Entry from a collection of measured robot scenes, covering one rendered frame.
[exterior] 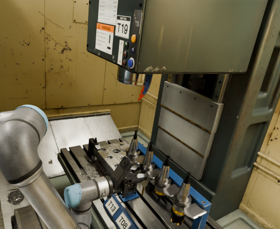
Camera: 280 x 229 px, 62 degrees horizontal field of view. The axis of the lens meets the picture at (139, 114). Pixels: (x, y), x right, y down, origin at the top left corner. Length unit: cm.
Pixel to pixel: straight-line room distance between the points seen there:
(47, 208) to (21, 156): 17
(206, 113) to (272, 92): 43
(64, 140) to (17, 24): 95
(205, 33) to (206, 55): 9
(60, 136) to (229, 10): 161
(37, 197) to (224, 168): 106
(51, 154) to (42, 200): 129
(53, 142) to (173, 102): 105
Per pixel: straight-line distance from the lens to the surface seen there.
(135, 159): 104
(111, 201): 123
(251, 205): 190
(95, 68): 222
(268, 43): 132
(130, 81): 112
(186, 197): 86
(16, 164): 68
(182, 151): 162
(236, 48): 116
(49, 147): 205
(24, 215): 154
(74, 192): 88
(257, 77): 133
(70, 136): 214
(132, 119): 262
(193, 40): 94
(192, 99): 147
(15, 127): 70
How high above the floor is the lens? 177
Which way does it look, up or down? 21 degrees down
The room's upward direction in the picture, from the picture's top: 8 degrees clockwise
